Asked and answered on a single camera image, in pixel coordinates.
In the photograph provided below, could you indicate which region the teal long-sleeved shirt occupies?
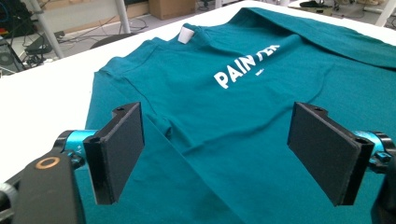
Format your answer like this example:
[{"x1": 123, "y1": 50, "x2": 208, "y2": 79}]
[{"x1": 74, "y1": 7, "x2": 396, "y2": 224}]

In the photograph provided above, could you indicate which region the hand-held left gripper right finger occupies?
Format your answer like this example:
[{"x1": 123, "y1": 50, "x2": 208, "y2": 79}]
[{"x1": 287, "y1": 102, "x2": 375, "y2": 207}]

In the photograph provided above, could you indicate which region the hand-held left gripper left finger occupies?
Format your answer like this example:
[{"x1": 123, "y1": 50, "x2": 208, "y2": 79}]
[{"x1": 83, "y1": 102, "x2": 146, "y2": 205}]

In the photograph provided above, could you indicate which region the black round stool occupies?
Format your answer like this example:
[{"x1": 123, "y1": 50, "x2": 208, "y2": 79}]
[{"x1": 89, "y1": 32, "x2": 138, "y2": 50}]

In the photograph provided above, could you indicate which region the large cardboard box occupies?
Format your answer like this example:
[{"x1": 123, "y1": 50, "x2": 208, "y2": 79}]
[{"x1": 148, "y1": 0, "x2": 197, "y2": 21}]

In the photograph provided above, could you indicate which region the white foam mat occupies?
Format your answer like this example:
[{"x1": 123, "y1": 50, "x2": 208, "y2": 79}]
[{"x1": 0, "y1": 0, "x2": 396, "y2": 185}]

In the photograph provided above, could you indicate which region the long black floor cable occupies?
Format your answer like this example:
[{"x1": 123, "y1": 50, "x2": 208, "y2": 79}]
[{"x1": 57, "y1": 15, "x2": 149, "y2": 45}]

